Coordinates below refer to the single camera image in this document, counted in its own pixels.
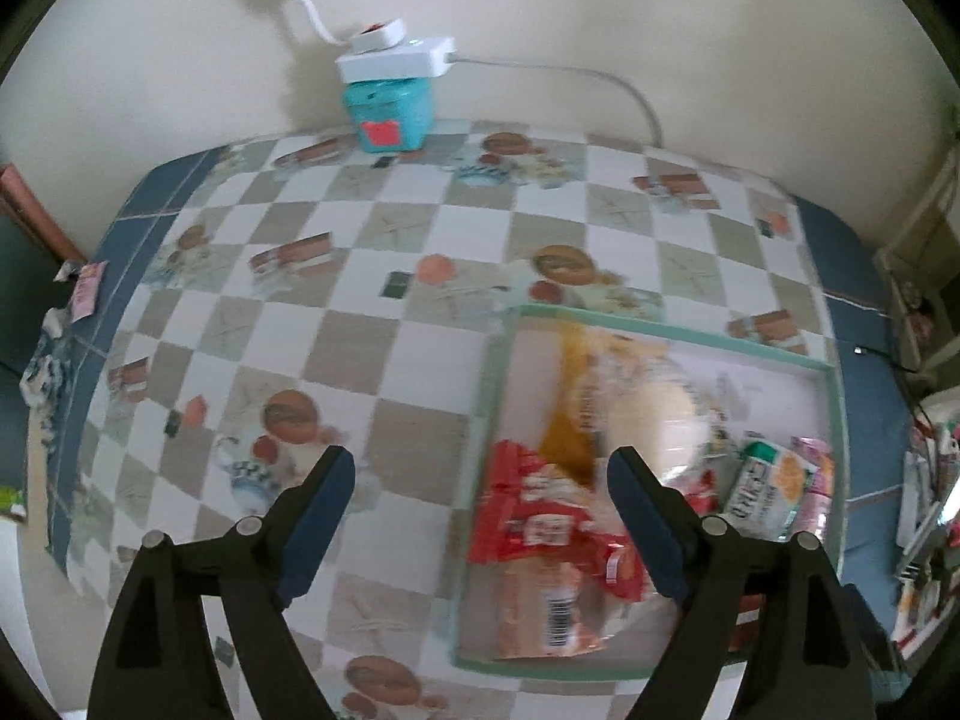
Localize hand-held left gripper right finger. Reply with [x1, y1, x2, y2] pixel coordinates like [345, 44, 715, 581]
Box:
[606, 446, 877, 720]

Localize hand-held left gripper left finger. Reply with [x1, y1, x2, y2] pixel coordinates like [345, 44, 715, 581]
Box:
[88, 445, 356, 720]

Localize clear bun packet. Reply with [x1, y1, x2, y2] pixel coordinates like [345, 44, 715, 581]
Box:
[600, 371, 721, 492]

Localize red white snack packet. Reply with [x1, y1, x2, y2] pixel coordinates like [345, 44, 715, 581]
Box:
[466, 441, 653, 601]

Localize green white cracker packet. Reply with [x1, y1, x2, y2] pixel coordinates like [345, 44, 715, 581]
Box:
[720, 441, 820, 541]

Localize orange barcode snack packet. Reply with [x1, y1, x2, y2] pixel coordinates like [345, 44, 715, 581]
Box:
[491, 559, 608, 659]

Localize yellow bread packet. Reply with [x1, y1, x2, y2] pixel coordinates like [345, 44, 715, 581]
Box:
[541, 322, 623, 488]

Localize pink purple snack packet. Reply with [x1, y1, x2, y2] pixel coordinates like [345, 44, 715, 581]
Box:
[787, 436, 837, 537]

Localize green-rimmed white tray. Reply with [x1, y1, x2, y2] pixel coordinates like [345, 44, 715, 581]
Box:
[448, 304, 847, 682]

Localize pile of colourful clutter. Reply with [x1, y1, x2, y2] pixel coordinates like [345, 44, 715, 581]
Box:
[892, 412, 960, 653]

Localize checked printed tablecloth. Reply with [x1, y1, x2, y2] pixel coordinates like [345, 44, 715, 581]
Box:
[28, 116, 912, 720]

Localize crumpled blue white wrapper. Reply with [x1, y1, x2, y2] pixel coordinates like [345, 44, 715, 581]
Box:
[21, 307, 76, 458]

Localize dark cabinet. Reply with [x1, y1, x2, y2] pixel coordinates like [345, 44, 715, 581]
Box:
[0, 214, 65, 391]

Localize teal box with red label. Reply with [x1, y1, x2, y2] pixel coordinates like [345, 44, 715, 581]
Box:
[341, 76, 436, 155]

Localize brown wooden strip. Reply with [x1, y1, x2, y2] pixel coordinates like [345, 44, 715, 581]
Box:
[0, 163, 87, 265]

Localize white power strip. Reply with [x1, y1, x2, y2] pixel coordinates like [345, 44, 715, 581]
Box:
[336, 18, 457, 83]

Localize black cable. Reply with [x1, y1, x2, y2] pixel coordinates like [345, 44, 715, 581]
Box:
[853, 345, 935, 421]

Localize white power cable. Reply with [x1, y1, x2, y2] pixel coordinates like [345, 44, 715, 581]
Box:
[450, 56, 665, 147]

